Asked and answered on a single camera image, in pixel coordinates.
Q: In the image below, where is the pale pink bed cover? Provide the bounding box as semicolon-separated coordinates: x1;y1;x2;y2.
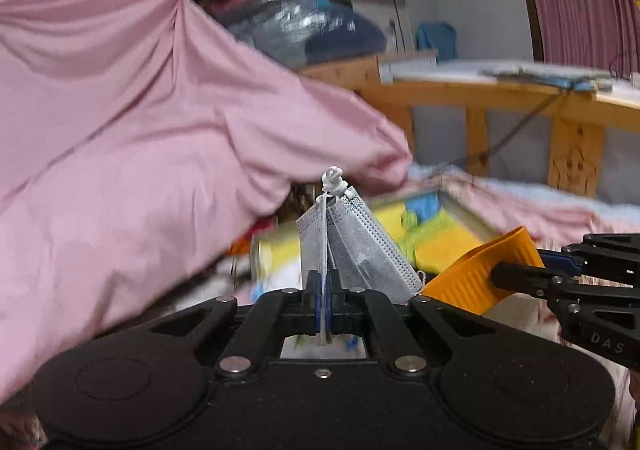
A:
410;170;640;251

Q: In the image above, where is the orange ribbed silicone sleeve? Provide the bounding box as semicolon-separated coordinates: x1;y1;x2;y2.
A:
420;225;546;317

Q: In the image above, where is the black cable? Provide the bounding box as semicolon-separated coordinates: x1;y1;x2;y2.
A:
450;92;566;168

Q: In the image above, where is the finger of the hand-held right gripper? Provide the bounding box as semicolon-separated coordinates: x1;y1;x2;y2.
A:
537;231;640;288
491;261;640;363

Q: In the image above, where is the blue bag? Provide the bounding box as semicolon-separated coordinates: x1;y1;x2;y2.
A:
416;21;458;61

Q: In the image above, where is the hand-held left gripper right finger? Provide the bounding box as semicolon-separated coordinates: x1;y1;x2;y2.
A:
327;270;506;377

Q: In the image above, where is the clear plastic bag of clothes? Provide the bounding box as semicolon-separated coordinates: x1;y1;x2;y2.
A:
192;0;388;70

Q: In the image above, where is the white desk board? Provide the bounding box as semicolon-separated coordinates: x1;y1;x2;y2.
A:
392;58;640;105

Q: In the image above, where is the wooden bed rail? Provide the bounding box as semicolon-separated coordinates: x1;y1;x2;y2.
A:
350;74;640;198

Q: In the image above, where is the grey face mask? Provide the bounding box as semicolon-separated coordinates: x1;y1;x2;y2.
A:
296;166;426;346

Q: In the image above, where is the pink draped sheet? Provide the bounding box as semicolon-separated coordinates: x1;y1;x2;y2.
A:
0;0;415;401

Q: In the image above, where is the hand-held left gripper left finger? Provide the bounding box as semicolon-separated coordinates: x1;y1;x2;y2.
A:
147;270;325;377

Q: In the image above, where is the cartoon print shallow box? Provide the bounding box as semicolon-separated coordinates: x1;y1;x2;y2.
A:
250;187;501;301

